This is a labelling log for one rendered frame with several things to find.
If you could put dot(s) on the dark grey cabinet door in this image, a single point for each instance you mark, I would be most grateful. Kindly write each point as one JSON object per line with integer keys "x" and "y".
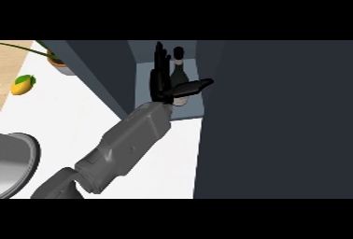
{"x": 275, "y": 121}

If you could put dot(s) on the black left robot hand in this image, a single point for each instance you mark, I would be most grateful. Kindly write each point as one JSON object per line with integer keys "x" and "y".
{"x": 160, "y": 81}

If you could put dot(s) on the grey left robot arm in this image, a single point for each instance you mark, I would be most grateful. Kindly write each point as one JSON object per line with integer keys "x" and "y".
{"x": 133, "y": 137}

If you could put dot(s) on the dark grey cabinet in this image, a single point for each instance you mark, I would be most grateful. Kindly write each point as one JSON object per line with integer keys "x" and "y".
{"x": 109, "y": 71}

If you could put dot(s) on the round grey metal basin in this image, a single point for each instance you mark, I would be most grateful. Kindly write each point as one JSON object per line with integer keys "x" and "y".
{"x": 16, "y": 163}

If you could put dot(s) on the green plant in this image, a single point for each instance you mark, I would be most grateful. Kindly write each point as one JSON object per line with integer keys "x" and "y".
{"x": 31, "y": 50}

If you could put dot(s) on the yellow lemon with green leaf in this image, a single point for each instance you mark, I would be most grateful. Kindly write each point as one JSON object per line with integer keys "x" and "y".
{"x": 22, "y": 85}

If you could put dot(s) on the dark green wine bottle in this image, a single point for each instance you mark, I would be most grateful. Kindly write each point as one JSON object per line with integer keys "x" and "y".
{"x": 177, "y": 74}

